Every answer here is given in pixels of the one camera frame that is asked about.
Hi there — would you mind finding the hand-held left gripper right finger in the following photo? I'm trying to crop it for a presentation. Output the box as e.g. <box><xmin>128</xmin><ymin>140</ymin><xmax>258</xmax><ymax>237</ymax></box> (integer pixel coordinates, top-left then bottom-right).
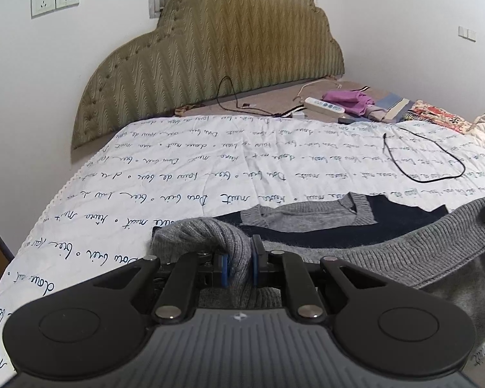
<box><xmin>251</xmin><ymin>237</ymin><xmax>373</xmax><ymax>322</ymax></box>

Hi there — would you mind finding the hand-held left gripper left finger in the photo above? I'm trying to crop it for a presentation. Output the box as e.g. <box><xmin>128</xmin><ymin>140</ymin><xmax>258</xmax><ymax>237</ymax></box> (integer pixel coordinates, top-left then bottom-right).
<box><xmin>105</xmin><ymin>251</ymin><xmax>230</xmax><ymax>322</ymax></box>

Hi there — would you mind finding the grey and navy knit sweater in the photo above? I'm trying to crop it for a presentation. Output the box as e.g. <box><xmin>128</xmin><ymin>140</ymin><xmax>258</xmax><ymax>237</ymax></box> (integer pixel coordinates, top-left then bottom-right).
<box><xmin>147</xmin><ymin>192</ymin><xmax>485</xmax><ymax>334</ymax></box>

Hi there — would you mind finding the white script-printed blanket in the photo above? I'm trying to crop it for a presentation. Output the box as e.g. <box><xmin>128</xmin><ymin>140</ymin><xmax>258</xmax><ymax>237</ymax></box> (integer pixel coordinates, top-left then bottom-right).
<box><xmin>0</xmin><ymin>115</ymin><xmax>485</xmax><ymax>377</ymax></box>

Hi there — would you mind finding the floral printed cloth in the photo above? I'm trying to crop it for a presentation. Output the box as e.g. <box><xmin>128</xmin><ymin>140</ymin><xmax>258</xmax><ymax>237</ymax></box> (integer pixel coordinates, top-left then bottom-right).
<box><xmin>406</xmin><ymin>103</ymin><xmax>474</xmax><ymax>134</ymax></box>

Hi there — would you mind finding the blue grey striped cloth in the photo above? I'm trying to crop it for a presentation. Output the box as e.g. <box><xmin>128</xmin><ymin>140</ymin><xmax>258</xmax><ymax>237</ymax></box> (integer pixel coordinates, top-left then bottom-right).
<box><xmin>371</xmin><ymin>93</ymin><xmax>415</xmax><ymax>124</ymax></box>

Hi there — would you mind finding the brown mattress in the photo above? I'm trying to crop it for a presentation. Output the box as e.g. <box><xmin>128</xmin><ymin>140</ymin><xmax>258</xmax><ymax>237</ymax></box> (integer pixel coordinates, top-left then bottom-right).
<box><xmin>174</xmin><ymin>78</ymin><xmax>389</xmax><ymax>122</ymax></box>

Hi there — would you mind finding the white power strip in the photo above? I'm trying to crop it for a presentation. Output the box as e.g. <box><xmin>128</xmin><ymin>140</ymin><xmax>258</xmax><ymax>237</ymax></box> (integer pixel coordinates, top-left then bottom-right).
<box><xmin>304</xmin><ymin>97</ymin><xmax>346</xmax><ymax>114</ymax></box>

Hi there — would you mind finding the purple cloth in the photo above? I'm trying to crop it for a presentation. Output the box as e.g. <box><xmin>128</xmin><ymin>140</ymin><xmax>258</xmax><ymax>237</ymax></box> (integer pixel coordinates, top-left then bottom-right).
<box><xmin>321</xmin><ymin>89</ymin><xmax>375</xmax><ymax>116</ymax></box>

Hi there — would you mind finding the olive padded headboard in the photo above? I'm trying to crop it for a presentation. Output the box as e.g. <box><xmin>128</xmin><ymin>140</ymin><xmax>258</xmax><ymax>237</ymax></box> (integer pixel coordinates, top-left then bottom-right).
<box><xmin>70</xmin><ymin>0</ymin><xmax>345</xmax><ymax>150</ymax></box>

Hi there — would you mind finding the black looped cable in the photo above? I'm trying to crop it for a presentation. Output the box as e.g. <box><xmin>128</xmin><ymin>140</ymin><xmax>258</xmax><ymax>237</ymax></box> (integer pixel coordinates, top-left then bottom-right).
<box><xmin>382</xmin><ymin>126</ymin><xmax>467</xmax><ymax>181</ymax></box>

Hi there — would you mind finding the thin black charging cable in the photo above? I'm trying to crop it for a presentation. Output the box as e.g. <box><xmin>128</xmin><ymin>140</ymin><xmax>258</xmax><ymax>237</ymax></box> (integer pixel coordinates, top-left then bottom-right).
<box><xmin>216</xmin><ymin>76</ymin><xmax>305</xmax><ymax>118</ymax></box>

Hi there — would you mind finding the white cable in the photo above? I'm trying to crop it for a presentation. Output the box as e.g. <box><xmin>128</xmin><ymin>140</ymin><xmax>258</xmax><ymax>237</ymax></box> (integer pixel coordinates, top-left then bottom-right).
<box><xmin>290</xmin><ymin>81</ymin><xmax>344</xmax><ymax>111</ymax></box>

